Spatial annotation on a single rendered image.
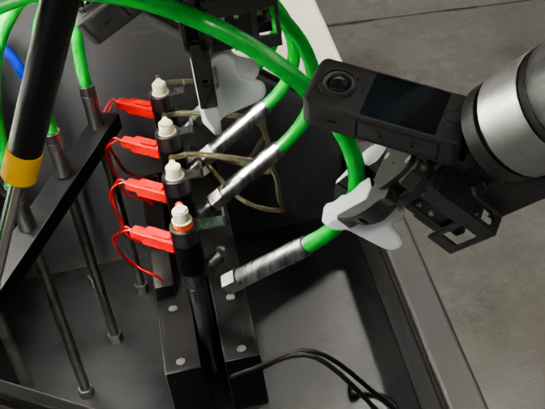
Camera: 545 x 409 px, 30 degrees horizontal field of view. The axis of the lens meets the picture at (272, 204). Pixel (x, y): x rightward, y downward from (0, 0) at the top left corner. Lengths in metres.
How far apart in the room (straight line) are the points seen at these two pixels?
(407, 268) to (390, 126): 0.51
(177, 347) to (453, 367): 0.29
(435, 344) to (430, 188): 0.41
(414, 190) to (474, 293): 1.76
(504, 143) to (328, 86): 0.13
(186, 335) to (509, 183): 0.49
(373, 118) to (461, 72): 2.53
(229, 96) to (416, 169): 0.24
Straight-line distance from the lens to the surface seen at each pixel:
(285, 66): 0.75
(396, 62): 3.27
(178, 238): 0.99
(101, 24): 0.84
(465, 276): 2.52
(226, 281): 0.91
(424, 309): 1.13
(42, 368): 1.32
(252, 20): 0.84
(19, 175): 0.54
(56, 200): 1.11
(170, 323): 1.11
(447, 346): 1.09
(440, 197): 0.72
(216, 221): 0.99
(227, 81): 0.88
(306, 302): 1.31
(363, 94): 0.70
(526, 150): 0.65
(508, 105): 0.64
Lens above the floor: 1.77
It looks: 40 degrees down
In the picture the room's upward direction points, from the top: 8 degrees counter-clockwise
